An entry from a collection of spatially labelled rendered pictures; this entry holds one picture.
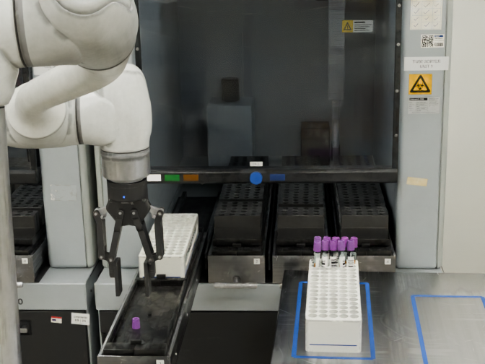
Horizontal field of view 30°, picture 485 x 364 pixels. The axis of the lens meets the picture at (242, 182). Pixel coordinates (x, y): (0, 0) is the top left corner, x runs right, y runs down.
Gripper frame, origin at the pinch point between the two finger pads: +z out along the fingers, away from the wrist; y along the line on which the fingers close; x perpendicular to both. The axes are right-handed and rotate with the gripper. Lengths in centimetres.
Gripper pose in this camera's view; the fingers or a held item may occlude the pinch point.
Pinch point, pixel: (133, 278)
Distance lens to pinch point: 176.9
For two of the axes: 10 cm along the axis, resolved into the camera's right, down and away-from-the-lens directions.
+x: -0.6, 2.8, -9.6
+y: -10.0, 0.0, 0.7
